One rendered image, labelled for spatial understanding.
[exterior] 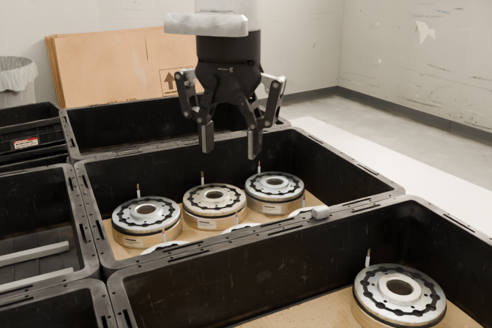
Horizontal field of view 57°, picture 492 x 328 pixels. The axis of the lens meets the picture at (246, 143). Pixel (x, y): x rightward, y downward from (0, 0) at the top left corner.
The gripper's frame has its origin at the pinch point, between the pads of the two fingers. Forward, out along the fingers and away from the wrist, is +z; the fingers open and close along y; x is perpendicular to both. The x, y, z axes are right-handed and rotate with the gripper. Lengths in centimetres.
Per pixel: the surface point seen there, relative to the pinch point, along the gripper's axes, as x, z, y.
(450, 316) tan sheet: 1.6, 17.2, -28.2
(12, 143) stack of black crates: -79, 47, 130
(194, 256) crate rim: 14.0, 7.2, -1.7
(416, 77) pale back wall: -340, 65, -23
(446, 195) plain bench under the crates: -57, 30, -32
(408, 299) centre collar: 5.0, 13.5, -23.2
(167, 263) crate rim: 16.1, 7.2, 0.3
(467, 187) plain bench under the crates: -64, 30, -37
